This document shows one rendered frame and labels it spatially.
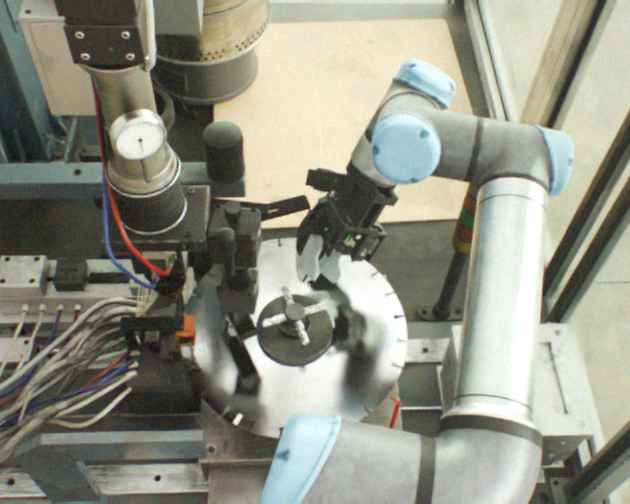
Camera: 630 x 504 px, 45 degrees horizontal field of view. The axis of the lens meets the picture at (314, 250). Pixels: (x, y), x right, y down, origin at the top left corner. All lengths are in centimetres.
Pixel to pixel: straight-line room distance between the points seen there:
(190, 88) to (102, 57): 97
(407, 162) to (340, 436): 31
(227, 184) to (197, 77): 51
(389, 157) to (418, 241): 64
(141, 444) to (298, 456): 37
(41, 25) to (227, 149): 41
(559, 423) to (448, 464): 50
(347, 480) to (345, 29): 135
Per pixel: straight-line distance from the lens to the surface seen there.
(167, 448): 102
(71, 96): 81
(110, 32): 66
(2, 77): 147
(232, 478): 116
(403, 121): 83
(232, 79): 165
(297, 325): 106
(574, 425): 117
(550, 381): 120
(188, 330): 109
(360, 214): 99
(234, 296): 94
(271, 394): 106
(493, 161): 85
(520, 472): 71
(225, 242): 80
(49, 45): 77
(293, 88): 171
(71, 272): 128
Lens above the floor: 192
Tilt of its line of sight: 55 degrees down
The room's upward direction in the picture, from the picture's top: 4 degrees clockwise
